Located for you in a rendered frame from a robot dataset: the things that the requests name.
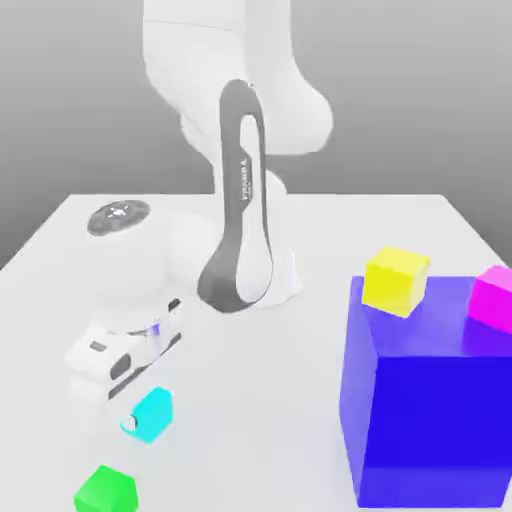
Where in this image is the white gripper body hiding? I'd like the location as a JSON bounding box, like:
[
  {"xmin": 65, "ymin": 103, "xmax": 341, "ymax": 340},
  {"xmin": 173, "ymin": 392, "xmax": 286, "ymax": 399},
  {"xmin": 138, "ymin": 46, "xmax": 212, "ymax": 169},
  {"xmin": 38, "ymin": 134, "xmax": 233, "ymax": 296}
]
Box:
[{"xmin": 104, "ymin": 330, "xmax": 188, "ymax": 407}]

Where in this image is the small cyan cube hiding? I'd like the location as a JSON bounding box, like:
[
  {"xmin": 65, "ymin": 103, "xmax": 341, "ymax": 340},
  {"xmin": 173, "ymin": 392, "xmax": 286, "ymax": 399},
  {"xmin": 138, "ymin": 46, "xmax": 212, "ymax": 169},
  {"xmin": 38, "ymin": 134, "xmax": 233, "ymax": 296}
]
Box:
[{"xmin": 120, "ymin": 386, "xmax": 176, "ymax": 445}]

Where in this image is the small green cube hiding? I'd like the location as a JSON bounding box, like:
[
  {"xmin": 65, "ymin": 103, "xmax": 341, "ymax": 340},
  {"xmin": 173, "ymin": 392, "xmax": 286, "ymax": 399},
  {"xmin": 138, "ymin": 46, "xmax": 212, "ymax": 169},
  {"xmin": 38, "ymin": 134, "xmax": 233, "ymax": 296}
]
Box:
[{"xmin": 73, "ymin": 464, "xmax": 140, "ymax": 512}]

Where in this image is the small yellow cube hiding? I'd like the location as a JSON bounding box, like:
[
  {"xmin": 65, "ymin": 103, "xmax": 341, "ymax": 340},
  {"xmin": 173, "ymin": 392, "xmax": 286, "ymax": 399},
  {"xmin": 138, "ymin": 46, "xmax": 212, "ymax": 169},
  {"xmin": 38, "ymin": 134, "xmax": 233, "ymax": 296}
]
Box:
[{"xmin": 361, "ymin": 245, "xmax": 432, "ymax": 320}]

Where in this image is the small magenta cube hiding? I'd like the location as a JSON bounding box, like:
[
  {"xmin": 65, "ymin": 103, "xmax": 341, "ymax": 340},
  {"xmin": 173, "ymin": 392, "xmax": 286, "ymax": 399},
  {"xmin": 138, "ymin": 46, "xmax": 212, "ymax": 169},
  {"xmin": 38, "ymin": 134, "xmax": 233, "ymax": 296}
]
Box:
[{"xmin": 466, "ymin": 264, "xmax": 512, "ymax": 336}]

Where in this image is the large blue box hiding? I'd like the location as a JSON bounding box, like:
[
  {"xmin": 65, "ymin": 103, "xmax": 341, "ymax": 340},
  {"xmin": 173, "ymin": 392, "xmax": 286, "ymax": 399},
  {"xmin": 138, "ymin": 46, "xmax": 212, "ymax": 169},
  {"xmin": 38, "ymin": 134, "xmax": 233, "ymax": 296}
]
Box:
[{"xmin": 339, "ymin": 274, "xmax": 512, "ymax": 510}]

